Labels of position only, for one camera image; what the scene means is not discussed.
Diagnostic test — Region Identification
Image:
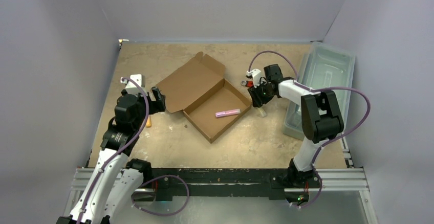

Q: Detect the clear plastic storage bin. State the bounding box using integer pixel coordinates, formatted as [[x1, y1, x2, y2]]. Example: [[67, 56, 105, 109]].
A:
[[282, 41, 356, 141]]

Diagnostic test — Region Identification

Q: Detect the red handled adjustable wrench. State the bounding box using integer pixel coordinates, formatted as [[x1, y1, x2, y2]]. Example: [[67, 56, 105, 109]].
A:
[[241, 80, 254, 88]]

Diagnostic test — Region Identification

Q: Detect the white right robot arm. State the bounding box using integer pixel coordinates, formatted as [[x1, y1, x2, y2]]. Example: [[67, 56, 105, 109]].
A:
[[246, 64, 344, 187]]

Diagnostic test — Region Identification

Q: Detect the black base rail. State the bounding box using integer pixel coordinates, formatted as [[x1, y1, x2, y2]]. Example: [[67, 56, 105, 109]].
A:
[[135, 168, 319, 201]]

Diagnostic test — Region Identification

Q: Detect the brown cardboard box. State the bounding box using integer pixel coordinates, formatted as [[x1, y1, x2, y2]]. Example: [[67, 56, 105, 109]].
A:
[[157, 52, 252, 143]]

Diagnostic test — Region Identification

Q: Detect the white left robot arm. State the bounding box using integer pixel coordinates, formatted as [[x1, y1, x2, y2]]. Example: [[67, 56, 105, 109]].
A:
[[57, 86, 166, 223]]

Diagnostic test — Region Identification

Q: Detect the orange marker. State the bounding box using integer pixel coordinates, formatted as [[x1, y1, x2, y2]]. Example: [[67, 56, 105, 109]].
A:
[[145, 117, 151, 128]]

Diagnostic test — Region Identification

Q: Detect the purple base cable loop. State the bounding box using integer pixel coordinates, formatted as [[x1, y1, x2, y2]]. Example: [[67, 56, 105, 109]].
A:
[[131, 174, 190, 217]]

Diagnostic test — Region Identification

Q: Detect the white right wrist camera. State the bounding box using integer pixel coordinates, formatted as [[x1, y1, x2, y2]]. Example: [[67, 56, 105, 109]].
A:
[[246, 69, 265, 87]]

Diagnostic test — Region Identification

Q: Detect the yellow marker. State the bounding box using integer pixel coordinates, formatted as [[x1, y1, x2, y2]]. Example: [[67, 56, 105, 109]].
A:
[[257, 108, 267, 118]]

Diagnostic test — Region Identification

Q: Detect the pink marker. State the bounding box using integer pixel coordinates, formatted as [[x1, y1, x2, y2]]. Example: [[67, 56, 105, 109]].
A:
[[215, 109, 241, 118]]

